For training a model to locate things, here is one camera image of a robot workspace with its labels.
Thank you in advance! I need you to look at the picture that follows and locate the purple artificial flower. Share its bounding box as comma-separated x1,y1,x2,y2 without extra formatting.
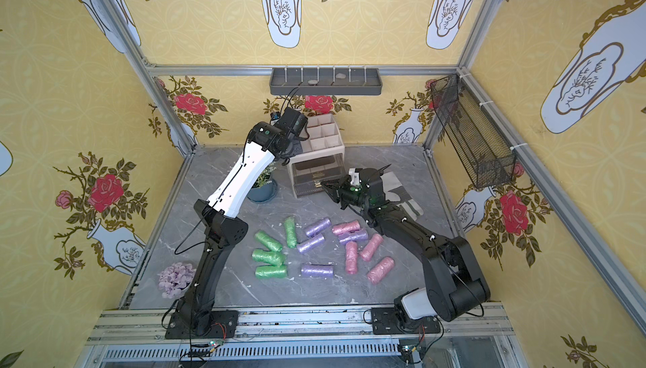
157,262,196,299

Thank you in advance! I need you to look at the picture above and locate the pink roll diagonal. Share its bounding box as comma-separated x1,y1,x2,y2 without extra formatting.
359,233,384,262

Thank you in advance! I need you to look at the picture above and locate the purple roll top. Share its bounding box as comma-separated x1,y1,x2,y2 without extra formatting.
303,218,331,238

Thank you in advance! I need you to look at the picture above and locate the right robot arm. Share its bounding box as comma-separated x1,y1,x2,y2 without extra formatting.
321,168,491,324

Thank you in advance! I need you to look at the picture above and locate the beige drawer organizer cabinet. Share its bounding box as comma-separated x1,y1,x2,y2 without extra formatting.
288,114,345,181

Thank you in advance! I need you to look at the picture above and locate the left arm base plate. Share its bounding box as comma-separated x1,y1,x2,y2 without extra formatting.
165,310,239,339

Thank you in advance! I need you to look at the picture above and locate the pink roll vertical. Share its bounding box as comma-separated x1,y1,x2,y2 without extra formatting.
345,241,358,275

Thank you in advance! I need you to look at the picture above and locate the purple roll middle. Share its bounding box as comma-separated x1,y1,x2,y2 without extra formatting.
297,233,325,254

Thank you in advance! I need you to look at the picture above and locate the grey wall shelf tray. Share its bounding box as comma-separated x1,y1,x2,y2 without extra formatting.
269,66,384,96

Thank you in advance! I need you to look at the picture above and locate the green roll bottom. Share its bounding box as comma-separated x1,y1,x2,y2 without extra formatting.
255,265,288,279

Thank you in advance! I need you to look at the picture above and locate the potted green plant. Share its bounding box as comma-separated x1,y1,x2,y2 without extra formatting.
247,163,279,204

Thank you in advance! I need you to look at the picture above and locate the purple roll bottom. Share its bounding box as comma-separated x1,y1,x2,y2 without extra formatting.
300,264,334,278

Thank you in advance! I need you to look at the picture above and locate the pink roll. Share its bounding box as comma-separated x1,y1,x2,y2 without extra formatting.
367,256,395,285
331,220,361,236

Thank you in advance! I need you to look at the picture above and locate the green roll middle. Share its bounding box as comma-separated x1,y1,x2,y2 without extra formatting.
252,249,286,266

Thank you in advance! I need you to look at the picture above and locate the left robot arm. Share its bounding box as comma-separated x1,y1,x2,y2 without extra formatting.
166,108,308,339

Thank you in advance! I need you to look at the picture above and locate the green roll upper left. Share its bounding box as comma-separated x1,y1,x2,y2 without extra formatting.
254,231,283,253

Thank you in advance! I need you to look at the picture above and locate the black wire mesh basket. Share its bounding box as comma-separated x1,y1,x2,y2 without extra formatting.
428,75,516,189

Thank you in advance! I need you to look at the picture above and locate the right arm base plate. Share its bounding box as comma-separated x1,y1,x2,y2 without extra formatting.
369,306,442,335

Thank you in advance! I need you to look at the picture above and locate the green roll upright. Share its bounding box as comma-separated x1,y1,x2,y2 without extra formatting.
284,216,298,248

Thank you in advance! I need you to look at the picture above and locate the purple roll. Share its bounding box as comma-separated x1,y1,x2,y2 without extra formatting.
303,218,331,238
300,264,334,278
297,233,325,254
338,229,369,245

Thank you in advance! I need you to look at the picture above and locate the transparent top drawer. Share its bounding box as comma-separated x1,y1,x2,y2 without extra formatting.
289,154,347,198

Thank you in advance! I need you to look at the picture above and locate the purple roll right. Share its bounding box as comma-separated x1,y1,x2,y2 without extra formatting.
338,229,369,245

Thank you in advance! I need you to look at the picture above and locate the pink roll top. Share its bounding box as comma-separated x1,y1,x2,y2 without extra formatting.
331,220,361,236

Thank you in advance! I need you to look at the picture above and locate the white work glove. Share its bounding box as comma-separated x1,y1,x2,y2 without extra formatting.
381,172,424,220

